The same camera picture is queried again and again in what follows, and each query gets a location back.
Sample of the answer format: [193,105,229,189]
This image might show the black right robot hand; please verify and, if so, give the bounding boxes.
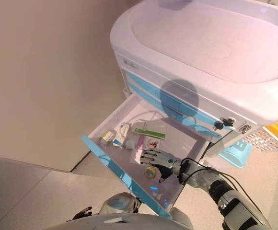
[139,148,180,184]

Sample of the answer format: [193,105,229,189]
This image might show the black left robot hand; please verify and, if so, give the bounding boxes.
[73,206,93,220]

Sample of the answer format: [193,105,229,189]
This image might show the clear bottle yellow capsules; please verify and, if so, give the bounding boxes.
[145,166,157,180]

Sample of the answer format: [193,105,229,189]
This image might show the white blue cart drawer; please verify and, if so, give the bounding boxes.
[81,93,213,220]

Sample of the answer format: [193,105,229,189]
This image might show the blue white medicine box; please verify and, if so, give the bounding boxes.
[112,123,133,148]

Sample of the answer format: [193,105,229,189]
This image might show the white packet red figure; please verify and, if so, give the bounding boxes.
[142,136,165,153]

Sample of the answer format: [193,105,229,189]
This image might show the white paper sheet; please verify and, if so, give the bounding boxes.
[131,149,147,165]

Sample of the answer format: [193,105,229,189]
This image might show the pink packet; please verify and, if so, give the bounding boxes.
[135,134,146,152]

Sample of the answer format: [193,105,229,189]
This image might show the long green white box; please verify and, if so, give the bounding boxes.
[134,121,169,140]

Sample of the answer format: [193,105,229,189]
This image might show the grey robot torso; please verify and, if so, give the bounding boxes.
[50,212,178,230]

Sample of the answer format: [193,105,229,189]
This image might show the white thin tube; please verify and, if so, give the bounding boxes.
[127,109,169,126]

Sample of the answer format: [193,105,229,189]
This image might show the small green white box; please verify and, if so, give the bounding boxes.
[100,130,116,147]

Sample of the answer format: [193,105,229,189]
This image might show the black cart keys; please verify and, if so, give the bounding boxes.
[213,117,237,131]

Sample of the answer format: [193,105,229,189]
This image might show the translucent bin blue lid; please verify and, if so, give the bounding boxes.
[218,138,254,168]

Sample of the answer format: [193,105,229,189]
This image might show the white medical cart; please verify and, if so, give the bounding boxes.
[109,0,278,159]

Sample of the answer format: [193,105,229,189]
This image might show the white wire basket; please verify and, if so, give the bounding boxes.
[243,126,278,153]

